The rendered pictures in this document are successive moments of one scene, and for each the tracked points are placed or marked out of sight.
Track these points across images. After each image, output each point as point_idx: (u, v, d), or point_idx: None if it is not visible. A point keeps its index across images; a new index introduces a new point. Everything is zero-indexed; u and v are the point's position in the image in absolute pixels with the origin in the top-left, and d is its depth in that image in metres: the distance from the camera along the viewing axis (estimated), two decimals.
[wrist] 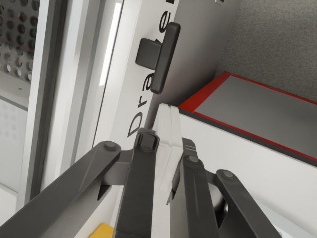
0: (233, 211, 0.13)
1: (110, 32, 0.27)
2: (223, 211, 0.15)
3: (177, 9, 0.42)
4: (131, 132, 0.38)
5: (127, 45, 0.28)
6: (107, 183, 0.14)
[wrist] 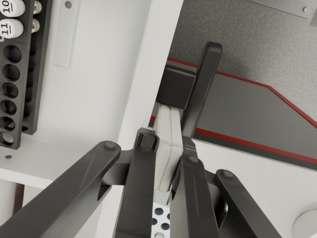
0: (233, 211, 0.13)
1: None
2: (223, 211, 0.15)
3: None
4: None
5: (154, 82, 0.18)
6: (107, 183, 0.14)
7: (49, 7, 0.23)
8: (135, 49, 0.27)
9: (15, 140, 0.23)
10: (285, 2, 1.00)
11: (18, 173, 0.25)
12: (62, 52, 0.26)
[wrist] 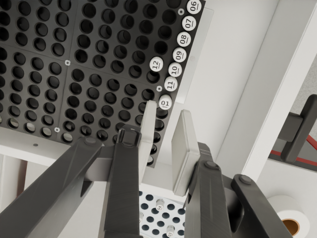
0: (249, 215, 0.13)
1: None
2: (240, 216, 0.15)
3: None
4: None
5: (279, 124, 0.26)
6: (88, 179, 0.14)
7: None
8: (235, 90, 0.34)
9: (154, 161, 0.31)
10: None
11: (149, 185, 0.33)
12: (182, 92, 0.34)
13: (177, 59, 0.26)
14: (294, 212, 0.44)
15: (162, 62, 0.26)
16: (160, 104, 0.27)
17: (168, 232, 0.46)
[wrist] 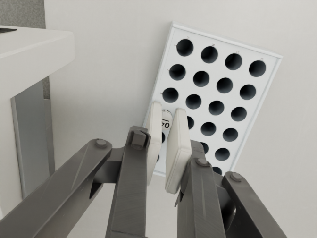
0: (241, 213, 0.13)
1: None
2: (231, 214, 0.15)
3: None
4: None
5: None
6: (98, 181, 0.14)
7: None
8: None
9: None
10: None
11: None
12: None
13: None
14: None
15: None
16: None
17: None
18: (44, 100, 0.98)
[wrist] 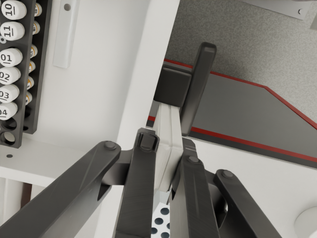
0: (233, 211, 0.13)
1: None
2: (223, 211, 0.15)
3: None
4: None
5: (151, 81, 0.19)
6: (107, 183, 0.14)
7: (49, 10, 0.23)
8: (132, 50, 0.28)
9: (17, 139, 0.24)
10: (280, 4, 1.02)
11: (20, 171, 0.26)
12: (61, 53, 0.26)
13: None
14: None
15: None
16: (0, 59, 0.20)
17: (8, 91, 0.21)
18: None
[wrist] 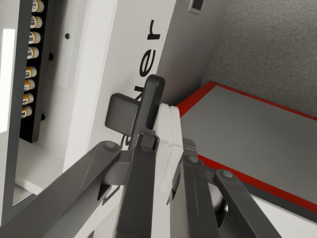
0: (233, 211, 0.13)
1: (2, 67, 0.20)
2: (223, 211, 0.15)
3: None
4: (107, 198, 0.30)
5: (89, 107, 0.20)
6: (107, 183, 0.14)
7: (47, 38, 0.27)
8: None
9: None
10: None
11: None
12: (62, 75, 0.30)
13: None
14: None
15: None
16: None
17: None
18: None
